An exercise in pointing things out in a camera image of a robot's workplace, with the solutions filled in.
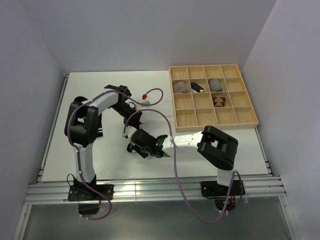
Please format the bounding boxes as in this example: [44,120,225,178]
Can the rolled black white sock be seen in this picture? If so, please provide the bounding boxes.
[190,80,205,93]

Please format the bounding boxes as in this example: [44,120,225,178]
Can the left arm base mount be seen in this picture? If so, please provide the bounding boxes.
[67,173,114,218]

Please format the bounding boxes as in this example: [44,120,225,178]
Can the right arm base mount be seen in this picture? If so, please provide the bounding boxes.
[200,180,246,212]

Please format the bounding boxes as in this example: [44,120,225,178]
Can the black sock white stripes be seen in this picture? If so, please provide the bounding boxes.
[74,95,104,138]

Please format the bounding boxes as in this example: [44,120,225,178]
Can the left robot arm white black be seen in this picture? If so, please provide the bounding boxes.
[64,84,142,200]

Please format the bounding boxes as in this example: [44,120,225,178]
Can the wooden compartment tray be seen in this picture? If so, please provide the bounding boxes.
[168,64,259,132]

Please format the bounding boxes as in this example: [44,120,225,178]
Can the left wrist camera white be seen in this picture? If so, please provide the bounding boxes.
[139,93,151,107]

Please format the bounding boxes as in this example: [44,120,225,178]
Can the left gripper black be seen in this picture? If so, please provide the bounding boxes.
[110,102,143,128]

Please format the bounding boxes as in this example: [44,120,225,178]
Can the rolled light grey sock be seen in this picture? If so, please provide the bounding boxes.
[173,81,189,94]

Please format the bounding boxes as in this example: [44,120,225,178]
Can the rolled dark grey sock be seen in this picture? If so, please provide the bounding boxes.
[209,78,223,92]

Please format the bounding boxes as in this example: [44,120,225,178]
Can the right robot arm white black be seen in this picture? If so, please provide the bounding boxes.
[122,125,239,195]

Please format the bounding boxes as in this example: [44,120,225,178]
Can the beige orange argyle sock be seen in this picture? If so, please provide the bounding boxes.
[212,95,226,108]

